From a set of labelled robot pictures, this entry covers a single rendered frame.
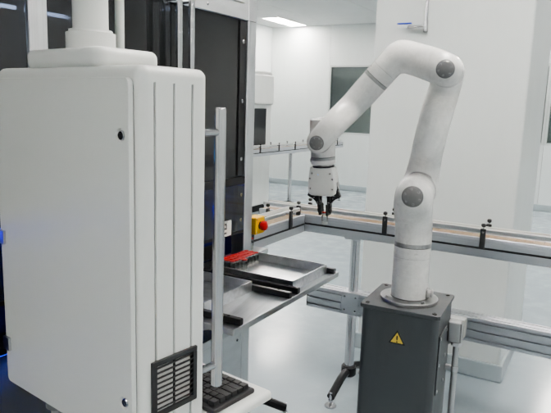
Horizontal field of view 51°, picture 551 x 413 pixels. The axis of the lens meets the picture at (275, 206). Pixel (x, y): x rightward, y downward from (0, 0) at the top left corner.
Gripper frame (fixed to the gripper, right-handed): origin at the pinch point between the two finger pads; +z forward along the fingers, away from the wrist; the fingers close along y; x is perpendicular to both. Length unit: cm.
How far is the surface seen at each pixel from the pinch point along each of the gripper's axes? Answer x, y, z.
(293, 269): 3.8, -15.4, 25.3
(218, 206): -85, 14, -21
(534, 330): 80, 63, 69
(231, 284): -27.1, -22.8, 21.7
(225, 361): -6, -42, 64
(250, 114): 16, -38, -32
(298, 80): 817, -411, -33
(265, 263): 4.9, -28.0, 24.9
